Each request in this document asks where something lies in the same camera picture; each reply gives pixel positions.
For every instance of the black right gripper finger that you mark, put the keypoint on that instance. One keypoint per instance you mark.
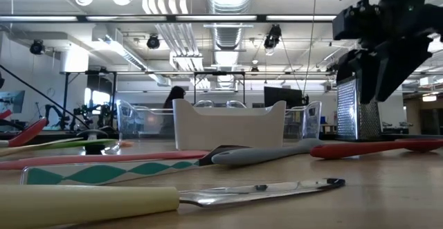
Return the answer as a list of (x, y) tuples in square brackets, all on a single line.
[(368, 77), (405, 63)]

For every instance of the red silicone spoon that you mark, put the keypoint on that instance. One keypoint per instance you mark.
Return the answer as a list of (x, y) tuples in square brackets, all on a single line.
[(346, 150)]

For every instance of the grey silicone spatula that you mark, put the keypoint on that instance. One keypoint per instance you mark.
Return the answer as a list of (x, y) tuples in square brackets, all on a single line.
[(249, 155)]

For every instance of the pink silicone spatula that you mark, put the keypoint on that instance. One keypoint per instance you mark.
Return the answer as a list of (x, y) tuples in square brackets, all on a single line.
[(104, 159)]

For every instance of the teal diamond patterned utensil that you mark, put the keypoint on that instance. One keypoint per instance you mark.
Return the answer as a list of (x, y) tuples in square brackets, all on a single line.
[(104, 173)]

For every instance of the green silicone spatula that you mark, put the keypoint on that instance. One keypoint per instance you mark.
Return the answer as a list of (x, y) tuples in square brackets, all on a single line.
[(69, 145)]

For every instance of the red spoon with metal neck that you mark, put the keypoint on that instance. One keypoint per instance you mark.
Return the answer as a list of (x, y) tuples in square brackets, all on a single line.
[(29, 134)]

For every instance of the clear plastic bin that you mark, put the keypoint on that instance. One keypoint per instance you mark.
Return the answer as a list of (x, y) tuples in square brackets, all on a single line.
[(308, 118), (138, 118)]

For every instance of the black computer monitor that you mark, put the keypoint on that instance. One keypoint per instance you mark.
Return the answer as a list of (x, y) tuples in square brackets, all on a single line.
[(282, 97)]

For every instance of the black ceiling spotlight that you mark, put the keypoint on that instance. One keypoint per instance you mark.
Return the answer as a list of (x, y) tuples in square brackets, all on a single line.
[(36, 47), (273, 37), (153, 43)]

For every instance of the white rectangular plastic bin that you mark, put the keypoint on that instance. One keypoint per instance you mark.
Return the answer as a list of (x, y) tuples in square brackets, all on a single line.
[(228, 128)]

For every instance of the black metal rack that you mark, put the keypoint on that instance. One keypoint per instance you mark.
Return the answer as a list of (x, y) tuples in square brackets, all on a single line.
[(219, 73), (65, 94)]

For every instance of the person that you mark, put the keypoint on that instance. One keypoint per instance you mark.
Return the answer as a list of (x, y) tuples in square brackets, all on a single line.
[(174, 97)]

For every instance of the background black robot arms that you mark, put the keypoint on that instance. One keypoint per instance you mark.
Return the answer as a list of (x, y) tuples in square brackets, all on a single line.
[(52, 113)]

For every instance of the lit wall lamp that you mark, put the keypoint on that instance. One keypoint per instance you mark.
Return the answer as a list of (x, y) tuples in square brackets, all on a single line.
[(429, 98)]

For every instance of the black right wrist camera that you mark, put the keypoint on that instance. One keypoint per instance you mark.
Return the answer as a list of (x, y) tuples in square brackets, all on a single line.
[(353, 23)]

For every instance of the black aluminium frame rail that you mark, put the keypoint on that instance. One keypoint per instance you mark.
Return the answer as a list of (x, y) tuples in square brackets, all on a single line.
[(408, 137), (52, 135)]

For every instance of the wall-mounted screen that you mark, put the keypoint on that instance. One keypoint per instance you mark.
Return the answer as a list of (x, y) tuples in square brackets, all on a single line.
[(12, 101)]

